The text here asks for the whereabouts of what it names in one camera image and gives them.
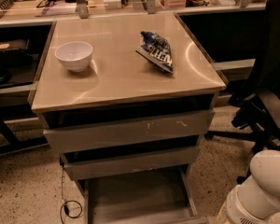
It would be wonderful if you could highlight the white bowl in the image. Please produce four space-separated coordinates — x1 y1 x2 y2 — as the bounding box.
55 41 93 72

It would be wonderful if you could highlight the grey bottom drawer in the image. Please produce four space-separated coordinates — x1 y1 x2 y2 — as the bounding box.
85 167 209 224

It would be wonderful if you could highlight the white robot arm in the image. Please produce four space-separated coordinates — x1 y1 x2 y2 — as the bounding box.
224 150 280 224

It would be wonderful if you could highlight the grey drawer cabinet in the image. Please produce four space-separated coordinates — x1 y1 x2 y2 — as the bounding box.
27 12 229 224

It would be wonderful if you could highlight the grey drawer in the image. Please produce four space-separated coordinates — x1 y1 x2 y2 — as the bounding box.
85 167 209 224
64 147 200 180
44 110 214 153

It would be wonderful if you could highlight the long workbench desk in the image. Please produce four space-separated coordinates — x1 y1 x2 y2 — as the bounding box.
0 0 266 155

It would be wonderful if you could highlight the grey middle drawer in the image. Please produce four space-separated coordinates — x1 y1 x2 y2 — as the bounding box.
64 147 200 180

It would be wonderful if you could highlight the black floor cable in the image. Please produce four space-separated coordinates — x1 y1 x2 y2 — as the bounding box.
59 159 84 224

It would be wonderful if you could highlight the black office chair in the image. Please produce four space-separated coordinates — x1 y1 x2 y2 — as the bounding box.
204 0 280 185

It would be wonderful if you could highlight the blue chip bag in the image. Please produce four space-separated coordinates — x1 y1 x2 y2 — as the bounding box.
136 31 174 74

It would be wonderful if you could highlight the grey top drawer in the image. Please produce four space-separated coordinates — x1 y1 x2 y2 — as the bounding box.
44 110 214 153

